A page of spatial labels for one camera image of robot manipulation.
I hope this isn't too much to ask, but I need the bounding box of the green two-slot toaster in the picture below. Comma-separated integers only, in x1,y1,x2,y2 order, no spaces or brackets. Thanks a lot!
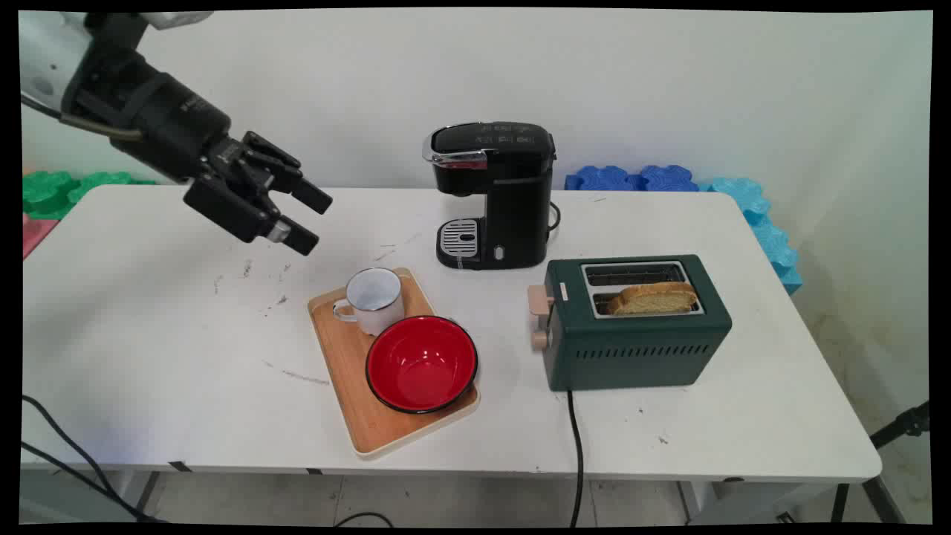
530,254,733,392

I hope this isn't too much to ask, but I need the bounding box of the pink foam mat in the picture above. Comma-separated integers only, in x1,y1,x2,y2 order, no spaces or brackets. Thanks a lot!
22,213,59,260

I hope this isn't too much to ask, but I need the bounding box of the black toaster power cable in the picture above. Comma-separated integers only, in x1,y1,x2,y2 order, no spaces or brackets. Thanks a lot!
567,389,585,528

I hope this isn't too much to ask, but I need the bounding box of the white enamel mug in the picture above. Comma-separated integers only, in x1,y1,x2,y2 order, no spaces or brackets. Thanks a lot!
331,267,406,337

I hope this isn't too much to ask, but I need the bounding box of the black floor cable loop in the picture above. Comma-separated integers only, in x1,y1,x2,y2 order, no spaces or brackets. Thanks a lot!
333,511,395,528

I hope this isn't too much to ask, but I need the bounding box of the wooden tray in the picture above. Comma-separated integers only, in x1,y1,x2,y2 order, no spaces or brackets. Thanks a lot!
307,267,481,458

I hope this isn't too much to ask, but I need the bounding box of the green foam mat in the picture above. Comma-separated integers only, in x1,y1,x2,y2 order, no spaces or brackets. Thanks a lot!
22,170,158,221

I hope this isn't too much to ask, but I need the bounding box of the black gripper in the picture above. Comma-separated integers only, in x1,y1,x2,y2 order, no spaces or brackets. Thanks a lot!
61,45,334,256

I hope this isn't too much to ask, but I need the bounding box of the red bowl with black rim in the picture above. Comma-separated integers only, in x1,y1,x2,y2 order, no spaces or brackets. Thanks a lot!
364,315,479,415

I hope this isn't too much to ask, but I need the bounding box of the black coffee maker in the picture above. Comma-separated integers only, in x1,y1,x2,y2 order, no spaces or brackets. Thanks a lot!
422,121,557,271

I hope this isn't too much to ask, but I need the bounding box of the light blue foam mat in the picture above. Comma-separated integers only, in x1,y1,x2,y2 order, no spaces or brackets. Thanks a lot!
698,176,805,296

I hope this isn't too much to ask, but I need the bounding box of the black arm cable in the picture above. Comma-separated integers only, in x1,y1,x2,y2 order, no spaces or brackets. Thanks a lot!
21,95,143,142

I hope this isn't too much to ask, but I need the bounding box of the toasted bread slice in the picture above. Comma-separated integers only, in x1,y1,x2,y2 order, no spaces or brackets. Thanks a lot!
608,282,700,317

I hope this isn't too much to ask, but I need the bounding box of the beige toaster lever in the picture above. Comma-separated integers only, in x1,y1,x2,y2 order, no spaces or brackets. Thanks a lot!
527,284,555,328

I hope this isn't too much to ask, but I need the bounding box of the black tripod leg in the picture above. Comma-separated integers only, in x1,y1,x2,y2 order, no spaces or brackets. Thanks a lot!
830,401,931,525

